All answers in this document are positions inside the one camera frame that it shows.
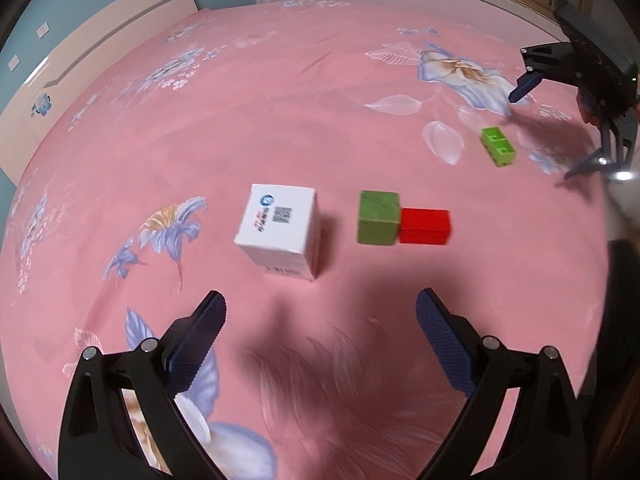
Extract person's dark clothing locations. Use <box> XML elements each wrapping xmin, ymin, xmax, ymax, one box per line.
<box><xmin>579</xmin><ymin>237</ymin><xmax>640</xmax><ymax>480</ymax></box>

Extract person's right hand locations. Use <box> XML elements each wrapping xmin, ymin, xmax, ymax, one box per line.
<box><xmin>575</xmin><ymin>87</ymin><xmax>602</xmax><ymax>127</ymax></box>

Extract green wooden cube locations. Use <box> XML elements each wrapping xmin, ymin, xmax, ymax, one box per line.
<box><xmin>356</xmin><ymin>190</ymin><xmax>402</xmax><ymax>247</ymax></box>

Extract white bed headboard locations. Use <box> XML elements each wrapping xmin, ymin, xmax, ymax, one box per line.
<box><xmin>0</xmin><ymin>0</ymin><xmax>198</xmax><ymax>186</ymax></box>

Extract small white box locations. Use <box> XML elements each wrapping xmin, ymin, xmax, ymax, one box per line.
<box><xmin>234</xmin><ymin>183</ymin><xmax>321</xmax><ymax>282</ymax></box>

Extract red block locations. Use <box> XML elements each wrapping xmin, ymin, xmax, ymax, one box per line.
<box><xmin>398</xmin><ymin>207</ymin><xmax>453</xmax><ymax>246</ymax></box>

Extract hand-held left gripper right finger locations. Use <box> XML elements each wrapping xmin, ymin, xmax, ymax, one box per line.
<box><xmin>416</xmin><ymin>287</ymin><xmax>586</xmax><ymax>480</ymax></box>

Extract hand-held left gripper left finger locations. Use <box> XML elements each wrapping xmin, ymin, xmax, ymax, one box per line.
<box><xmin>57</xmin><ymin>290</ymin><xmax>227</xmax><ymax>480</ymax></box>

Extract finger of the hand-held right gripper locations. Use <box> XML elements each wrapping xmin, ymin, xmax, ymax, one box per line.
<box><xmin>507</xmin><ymin>42</ymin><xmax>576</xmax><ymax>106</ymax></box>
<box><xmin>564</xmin><ymin>110</ymin><xmax>640</xmax><ymax>183</ymax></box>

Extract pink floral blanket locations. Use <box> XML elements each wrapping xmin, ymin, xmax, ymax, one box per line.
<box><xmin>0</xmin><ymin>0</ymin><xmax>640</xmax><ymax>480</ymax></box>

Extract green toy brick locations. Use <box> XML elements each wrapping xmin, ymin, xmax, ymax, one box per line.
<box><xmin>480</xmin><ymin>126</ymin><xmax>517</xmax><ymax>168</ymax></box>

